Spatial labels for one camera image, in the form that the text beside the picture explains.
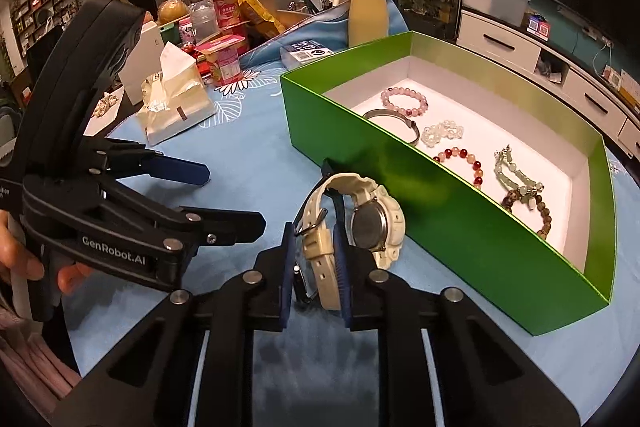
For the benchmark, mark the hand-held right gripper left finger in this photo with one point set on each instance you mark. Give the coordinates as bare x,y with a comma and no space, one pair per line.
286,277

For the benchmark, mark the small cardboard box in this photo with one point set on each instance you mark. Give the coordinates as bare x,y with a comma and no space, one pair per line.
620,82

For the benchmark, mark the person's pink clothing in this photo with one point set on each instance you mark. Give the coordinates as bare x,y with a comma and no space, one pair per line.
35,367

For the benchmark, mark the glass tank with plants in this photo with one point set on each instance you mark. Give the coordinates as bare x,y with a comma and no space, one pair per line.
427,7

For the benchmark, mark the clear plastic cup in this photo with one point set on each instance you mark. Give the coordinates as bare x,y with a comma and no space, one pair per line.
202,22

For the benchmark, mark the silver bangle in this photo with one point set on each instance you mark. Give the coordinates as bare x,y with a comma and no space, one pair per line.
413,132

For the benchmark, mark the bread bun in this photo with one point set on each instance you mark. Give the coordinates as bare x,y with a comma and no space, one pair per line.
172,11

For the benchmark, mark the green cardboard box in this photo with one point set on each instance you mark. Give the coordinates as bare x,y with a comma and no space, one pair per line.
475,227

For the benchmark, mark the seashell ornament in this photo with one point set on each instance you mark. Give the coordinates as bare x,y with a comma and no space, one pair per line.
105,104

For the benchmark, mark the pink yogurt cup pack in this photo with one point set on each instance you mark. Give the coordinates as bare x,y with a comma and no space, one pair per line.
225,62

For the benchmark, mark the cream tissue box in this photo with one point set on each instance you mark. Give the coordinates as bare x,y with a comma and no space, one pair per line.
175,112

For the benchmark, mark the yellow snack bag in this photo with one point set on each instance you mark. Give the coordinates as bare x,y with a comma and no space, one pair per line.
260,17

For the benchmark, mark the white wrist watch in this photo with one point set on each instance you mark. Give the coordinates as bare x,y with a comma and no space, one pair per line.
320,252

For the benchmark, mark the white tv cabinet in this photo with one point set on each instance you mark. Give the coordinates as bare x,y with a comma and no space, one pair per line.
500,42

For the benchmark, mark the blue floral tablecloth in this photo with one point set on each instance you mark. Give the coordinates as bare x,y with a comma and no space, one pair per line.
250,132

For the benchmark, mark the small blue white box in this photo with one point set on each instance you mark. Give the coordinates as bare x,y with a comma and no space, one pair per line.
305,52

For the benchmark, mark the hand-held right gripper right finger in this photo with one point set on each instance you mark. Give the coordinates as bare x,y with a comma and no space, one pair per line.
341,277

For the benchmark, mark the red cartoon toy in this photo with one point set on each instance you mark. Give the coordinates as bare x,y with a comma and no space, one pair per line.
186,38

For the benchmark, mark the bookshelf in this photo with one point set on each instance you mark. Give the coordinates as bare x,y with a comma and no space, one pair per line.
45,12

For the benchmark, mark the white paper carton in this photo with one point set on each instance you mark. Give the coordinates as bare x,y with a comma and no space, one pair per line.
137,67

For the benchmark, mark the person's left hand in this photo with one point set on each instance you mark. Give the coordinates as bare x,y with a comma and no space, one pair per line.
15,252

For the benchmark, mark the pink yogurt cup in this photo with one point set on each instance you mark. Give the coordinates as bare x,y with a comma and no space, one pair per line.
230,9

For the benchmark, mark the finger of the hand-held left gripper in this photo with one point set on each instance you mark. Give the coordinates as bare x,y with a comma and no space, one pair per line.
180,170
225,227

